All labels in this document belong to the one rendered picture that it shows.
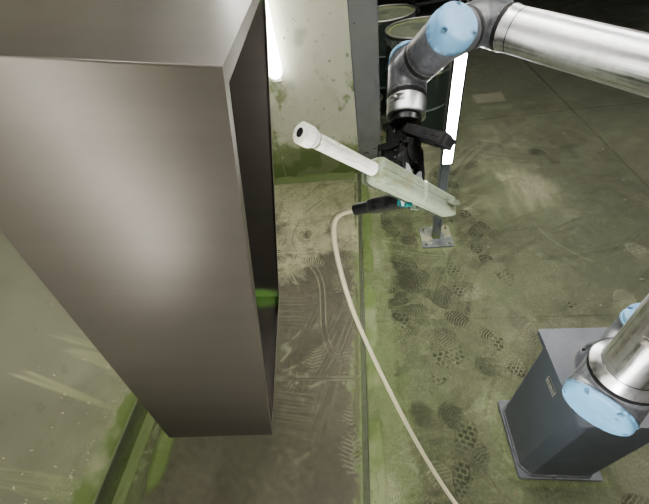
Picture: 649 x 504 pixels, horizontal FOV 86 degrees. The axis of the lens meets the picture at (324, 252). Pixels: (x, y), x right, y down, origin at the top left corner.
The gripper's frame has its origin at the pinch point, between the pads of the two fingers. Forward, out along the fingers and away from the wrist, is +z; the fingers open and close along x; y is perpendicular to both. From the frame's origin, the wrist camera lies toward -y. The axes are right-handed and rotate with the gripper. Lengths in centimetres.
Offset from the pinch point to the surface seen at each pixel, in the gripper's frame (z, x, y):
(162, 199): 10, 48, 11
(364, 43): -144, -95, 90
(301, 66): -135, -76, 130
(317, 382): 64, -67, 87
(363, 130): -109, -134, 119
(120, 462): 100, 3, 140
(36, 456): 89, 34, 139
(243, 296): 22.9, 29.4, 17.3
